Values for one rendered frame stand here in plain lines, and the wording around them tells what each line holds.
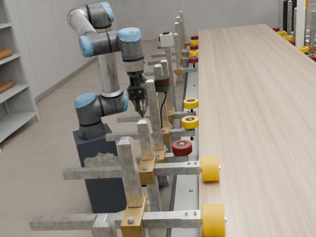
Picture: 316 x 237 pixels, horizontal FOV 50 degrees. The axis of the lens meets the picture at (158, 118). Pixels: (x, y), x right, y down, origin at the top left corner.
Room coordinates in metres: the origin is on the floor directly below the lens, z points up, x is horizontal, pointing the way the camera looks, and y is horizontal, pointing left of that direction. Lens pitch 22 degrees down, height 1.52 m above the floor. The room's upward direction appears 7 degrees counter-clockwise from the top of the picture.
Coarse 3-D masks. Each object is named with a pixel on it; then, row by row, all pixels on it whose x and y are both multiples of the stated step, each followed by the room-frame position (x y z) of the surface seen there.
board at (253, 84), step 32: (224, 32) 3.69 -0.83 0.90; (256, 32) 3.44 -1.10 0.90; (224, 64) 2.36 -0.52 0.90; (256, 64) 2.25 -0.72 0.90; (288, 64) 2.15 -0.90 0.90; (224, 96) 1.70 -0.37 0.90; (256, 96) 1.64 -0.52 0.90; (288, 96) 1.58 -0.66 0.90; (224, 128) 1.31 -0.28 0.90; (256, 128) 1.27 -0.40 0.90; (288, 128) 1.23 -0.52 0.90; (224, 160) 1.05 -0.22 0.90; (256, 160) 1.02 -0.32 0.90; (288, 160) 0.99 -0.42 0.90; (224, 192) 0.86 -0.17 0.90; (256, 192) 0.84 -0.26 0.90; (288, 192) 0.82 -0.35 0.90; (256, 224) 0.70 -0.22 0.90; (288, 224) 0.69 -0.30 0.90
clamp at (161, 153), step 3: (165, 147) 1.27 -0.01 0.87; (153, 150) 1.25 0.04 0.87; (159, 150) 1.24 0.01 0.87; (162, 150) 1.24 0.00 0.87; (165, 150) 1.24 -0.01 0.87; (156, 153) 1.22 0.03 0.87; (159, 153) 1.22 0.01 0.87; (162, 153) 1.21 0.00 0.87; (162, 156) 1.19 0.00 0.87; (159, 159) 1.17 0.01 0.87; (162, 159) 1.17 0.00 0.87; (159, 162) 1.17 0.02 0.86; (162, 162) 1.17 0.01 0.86; (165, 162) 1.20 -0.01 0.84
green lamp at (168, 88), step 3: (156, 87) 1.24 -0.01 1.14; (159, 87) 1.23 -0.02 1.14; (162, 87) 1.22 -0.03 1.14; (165, 87) 1.22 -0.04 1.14; (168, 87) 1.23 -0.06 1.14; (156, 90) 1.25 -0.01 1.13; (159, 90) 1.23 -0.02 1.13; (162, 90) 1.22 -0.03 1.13; (165, 90) 1.22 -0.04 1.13; (168, 90) 1.23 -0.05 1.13
